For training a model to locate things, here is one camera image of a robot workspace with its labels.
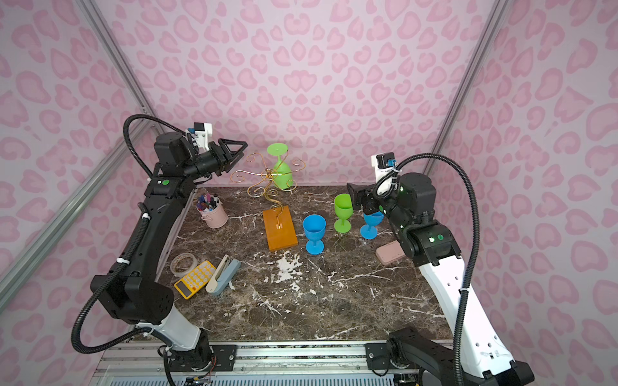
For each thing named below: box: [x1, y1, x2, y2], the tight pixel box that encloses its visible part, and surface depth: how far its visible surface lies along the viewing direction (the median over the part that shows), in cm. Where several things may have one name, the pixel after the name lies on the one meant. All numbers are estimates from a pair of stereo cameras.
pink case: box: [375, 239, 407, 267], surface depth 95 cm
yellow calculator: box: [173, 259, 217, 300], surface depth 91 cm
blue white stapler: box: [205, 254, 242, 296], surface depth 90 cm
